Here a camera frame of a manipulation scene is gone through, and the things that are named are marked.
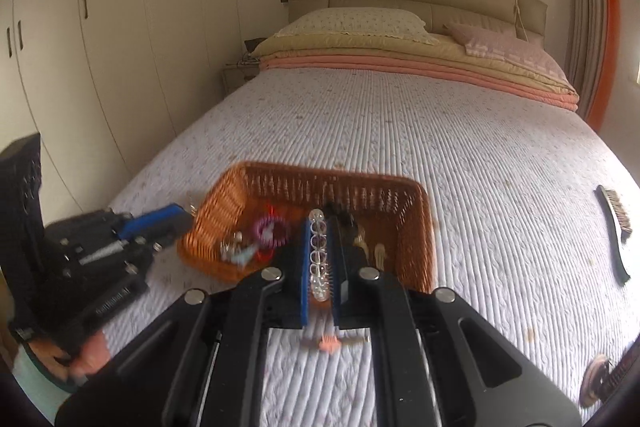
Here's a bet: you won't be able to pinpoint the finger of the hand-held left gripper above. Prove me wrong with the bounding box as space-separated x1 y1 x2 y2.
141 223 196 256
114 203 195 242

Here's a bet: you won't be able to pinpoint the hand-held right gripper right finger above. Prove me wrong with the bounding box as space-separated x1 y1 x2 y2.
330 214 584 427

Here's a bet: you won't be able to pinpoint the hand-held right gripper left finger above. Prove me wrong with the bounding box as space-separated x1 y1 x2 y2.
55 218 313 427

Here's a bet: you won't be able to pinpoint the clear crystal bead bracelet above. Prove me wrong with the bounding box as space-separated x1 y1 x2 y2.
307 208 334 304

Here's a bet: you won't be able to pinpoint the cream hair clip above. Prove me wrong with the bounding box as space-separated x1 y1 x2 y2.
354 232 390 269

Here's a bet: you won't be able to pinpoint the purple spiral hair tie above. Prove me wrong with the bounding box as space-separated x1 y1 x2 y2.
252 214 292 249

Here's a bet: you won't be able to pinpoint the silver chain jewelry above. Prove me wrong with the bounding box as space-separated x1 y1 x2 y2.
219 232 246 262

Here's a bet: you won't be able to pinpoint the translucent blue hair clip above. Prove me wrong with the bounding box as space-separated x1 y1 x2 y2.
231 246 261 267

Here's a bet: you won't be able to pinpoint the brown wicker basket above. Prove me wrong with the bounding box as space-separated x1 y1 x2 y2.
177 161 437 296

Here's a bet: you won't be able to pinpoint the person's left hand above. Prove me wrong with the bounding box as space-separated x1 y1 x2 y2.
54 329 114 381

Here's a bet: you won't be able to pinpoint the small pink hair clip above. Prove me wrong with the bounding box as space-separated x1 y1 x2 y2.
301 333 372 354

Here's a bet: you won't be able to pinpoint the beige nightstand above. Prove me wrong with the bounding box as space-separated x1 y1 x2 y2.
221 64 261 98

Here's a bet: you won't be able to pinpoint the quilted lilac bedspread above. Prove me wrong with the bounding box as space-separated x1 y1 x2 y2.
55 67 640 427

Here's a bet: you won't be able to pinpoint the white built-in wardrobe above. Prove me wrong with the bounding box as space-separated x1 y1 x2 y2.
0 0 237 233

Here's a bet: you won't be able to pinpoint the folded pink blanket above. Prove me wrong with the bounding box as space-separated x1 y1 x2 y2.
259 53 581 112

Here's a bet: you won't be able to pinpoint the folded blankets and pillows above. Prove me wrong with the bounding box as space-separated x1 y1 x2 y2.
250 32 577 98

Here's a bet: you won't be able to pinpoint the cream floral pillow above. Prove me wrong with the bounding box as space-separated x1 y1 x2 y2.
275 7 441 47

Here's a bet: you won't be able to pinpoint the round wooden hairbrush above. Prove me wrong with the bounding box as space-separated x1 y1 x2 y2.
579 354 632 410

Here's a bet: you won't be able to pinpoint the black bristle brush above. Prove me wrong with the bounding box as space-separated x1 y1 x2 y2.
594 185 634 286

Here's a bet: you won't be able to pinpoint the pink checked pillow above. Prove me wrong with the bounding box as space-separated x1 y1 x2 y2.
444 23 572 88

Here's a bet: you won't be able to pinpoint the grey and orange curtain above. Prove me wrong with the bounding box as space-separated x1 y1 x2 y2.
562 0 627 128

